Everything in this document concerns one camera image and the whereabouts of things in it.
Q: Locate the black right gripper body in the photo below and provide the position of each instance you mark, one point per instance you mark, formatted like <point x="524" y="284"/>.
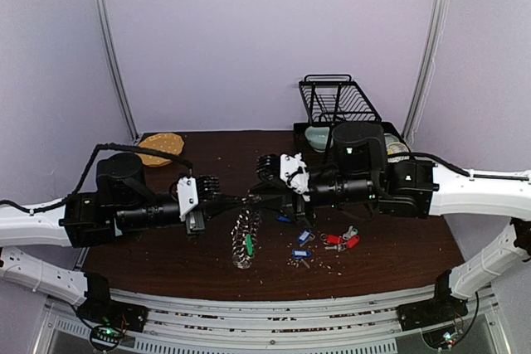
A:
<point x="295" y="201"/>

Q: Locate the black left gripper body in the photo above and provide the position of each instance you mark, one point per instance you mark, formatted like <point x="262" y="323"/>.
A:
<point x="194" y="220"/>

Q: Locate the metal disc with key rings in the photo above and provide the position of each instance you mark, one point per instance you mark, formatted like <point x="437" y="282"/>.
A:
<point x="244" y="233"/>

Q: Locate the green key tag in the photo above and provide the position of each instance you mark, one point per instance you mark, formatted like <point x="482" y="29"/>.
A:
<point x="249" y="245"/>

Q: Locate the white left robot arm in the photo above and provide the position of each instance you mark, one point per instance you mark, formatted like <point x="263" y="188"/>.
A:
<point x="121" y="205"/>

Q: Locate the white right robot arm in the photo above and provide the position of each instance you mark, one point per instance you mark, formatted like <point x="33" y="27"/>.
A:
<point x="404" y="185"/>

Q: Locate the blue key tag upper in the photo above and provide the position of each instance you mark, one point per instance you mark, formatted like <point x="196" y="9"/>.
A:
<point x="304" y="237"/>

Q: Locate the blue key tag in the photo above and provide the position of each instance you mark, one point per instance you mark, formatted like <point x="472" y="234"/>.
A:
<point x="304" y="237"/>
<point x="302" y="257"/>

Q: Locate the blue key tag lower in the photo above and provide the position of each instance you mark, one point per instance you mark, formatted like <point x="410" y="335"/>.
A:
<point x="302" y="257"/>

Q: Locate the celadon green bowl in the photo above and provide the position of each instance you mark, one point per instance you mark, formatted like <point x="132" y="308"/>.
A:
<point x="319" y="138"/>

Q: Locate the yellow dotted plate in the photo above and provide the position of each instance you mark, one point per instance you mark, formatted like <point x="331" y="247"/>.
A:
<point x="166" y="142"/>

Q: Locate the red key tag bunch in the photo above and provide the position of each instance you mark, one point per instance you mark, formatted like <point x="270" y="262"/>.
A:
<point x="346" y="241"/>

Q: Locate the pale green bowl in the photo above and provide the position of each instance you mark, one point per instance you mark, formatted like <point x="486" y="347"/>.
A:
<point x="390" y="138"/>

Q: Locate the yellow flower plate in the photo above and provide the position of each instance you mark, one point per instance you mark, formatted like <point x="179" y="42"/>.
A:
<point x="397" y="152"/>

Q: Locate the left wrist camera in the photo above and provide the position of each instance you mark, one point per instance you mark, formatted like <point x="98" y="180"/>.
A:
<point x="193" y="191"/>

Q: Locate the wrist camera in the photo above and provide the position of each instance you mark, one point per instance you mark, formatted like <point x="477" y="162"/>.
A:
<point x="193" y="191"/>
<point x="285" y="171"/>

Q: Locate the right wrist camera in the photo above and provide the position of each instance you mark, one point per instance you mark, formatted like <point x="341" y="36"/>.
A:
<point x="285" y="171"/>

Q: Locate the black wire dish rack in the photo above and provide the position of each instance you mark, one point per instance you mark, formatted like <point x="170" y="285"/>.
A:
<point x="332" y="99"/>

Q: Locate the aluminium front rail base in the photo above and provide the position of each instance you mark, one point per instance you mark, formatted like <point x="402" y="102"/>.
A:
<point x="363" y="324"/>

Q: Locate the left aluminium frame post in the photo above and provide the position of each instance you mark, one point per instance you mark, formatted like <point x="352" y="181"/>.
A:
<point x="115" y="72"/>

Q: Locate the aluminium frame post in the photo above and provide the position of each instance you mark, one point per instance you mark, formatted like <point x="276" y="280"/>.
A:
<point x="115" y="72"/>
<point x="426" y="69"/>

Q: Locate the right aluminium frame post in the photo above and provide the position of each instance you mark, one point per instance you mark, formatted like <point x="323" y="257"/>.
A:
<point x="426" y="69"/>

